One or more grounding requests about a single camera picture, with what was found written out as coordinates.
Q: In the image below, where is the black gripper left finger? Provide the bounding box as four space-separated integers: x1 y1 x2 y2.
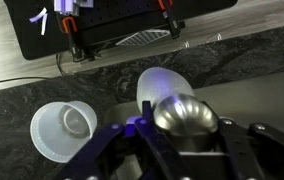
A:
57 100 198 180

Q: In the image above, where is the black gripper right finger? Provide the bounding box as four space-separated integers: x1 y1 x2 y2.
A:
216 118 284 180

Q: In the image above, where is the translucent plastic cup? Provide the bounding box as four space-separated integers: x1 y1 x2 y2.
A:
29 100 98 164

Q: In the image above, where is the black robot cart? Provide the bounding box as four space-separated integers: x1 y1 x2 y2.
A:
3 0 240 61

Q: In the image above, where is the black orange bar clamp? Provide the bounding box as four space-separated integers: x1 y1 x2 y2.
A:
157 0 186 40
61 16 86 63

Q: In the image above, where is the silver cabinet handle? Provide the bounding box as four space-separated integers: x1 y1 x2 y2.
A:
180 40 192 50
211 32 224 42

